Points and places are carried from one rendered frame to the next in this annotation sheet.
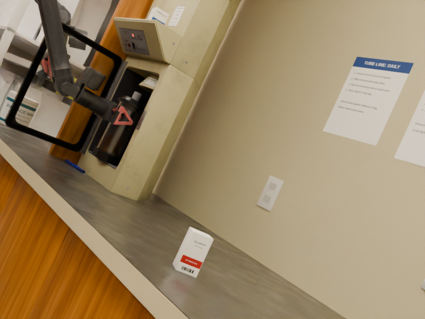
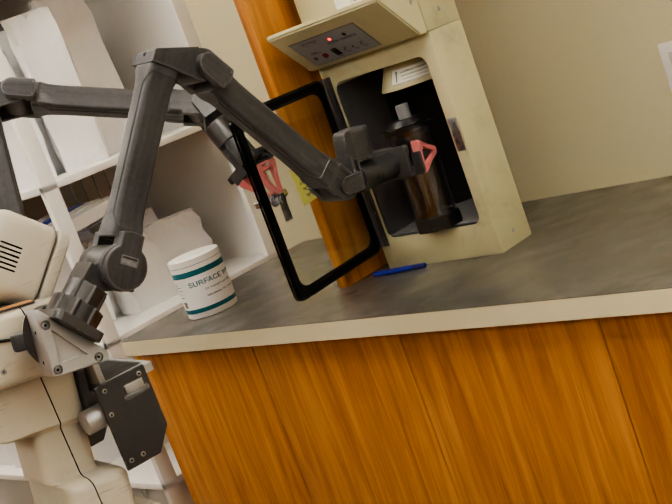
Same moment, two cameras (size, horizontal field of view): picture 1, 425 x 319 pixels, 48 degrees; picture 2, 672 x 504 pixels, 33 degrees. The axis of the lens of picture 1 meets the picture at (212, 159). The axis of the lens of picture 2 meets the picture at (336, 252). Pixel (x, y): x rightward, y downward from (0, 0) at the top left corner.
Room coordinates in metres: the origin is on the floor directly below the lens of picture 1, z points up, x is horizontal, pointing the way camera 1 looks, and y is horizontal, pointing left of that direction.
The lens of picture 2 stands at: (-0.63, 0.71, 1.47)
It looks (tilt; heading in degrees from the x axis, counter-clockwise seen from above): 10 degrees down; 357
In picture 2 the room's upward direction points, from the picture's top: 20 degrees counter-clockwise
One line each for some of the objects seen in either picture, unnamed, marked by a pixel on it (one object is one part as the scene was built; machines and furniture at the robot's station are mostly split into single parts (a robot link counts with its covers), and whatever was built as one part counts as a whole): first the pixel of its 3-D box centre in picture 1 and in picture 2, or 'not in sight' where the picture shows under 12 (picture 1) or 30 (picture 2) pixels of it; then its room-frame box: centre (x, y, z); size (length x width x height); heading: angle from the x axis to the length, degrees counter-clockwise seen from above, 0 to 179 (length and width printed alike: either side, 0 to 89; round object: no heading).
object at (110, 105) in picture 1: (99, 106); (383, 167); (1.62, 0.43, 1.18); 0.10 x 0.07 x 0.07; 40
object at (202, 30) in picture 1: (164, 95); (419, 74); (1.78, 0.27, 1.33); 0.32 x 0.25 x 0.77; 40
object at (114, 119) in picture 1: (119, 116); (417, 156); (1.64, 0.35, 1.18); 0.09 x 0.07 x 0.07; 130
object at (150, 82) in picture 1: (163, 88); (416, 67); (1.75, 0.27, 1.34); 0.18 x 0.18 x 0.05
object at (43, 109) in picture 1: (66, 89); (308, 188); (1.70, 0.58, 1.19); 0.30 x 0.01 x 0.40; 135
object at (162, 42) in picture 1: (140, 38); (344, 34); (1.66, 0.41, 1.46); 0.32 x 0.12 x 0.10; 40
